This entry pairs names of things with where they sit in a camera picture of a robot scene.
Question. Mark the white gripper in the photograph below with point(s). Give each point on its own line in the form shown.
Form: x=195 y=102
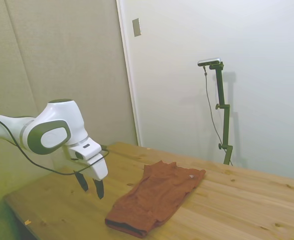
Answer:
x=96 y=165

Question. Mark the rust orange shorts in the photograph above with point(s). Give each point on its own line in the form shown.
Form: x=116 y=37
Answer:
x=156 y=195

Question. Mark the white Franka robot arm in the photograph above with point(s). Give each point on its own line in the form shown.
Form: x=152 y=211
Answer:
x=56 y=117

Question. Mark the small orange tape scrap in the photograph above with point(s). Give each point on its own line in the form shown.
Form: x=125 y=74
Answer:
x=27 y=221

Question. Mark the white door frame trim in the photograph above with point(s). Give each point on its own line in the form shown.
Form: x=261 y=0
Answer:
x=129 y=75

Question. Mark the dark jointed camera stand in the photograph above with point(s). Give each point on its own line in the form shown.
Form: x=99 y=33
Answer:
x=224 y=117

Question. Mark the grey wall switch plate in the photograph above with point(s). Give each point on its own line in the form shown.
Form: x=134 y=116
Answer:
x=136 y=27

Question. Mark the silver camera on stand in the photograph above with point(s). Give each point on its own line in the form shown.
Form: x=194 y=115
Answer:
x=209 y=61

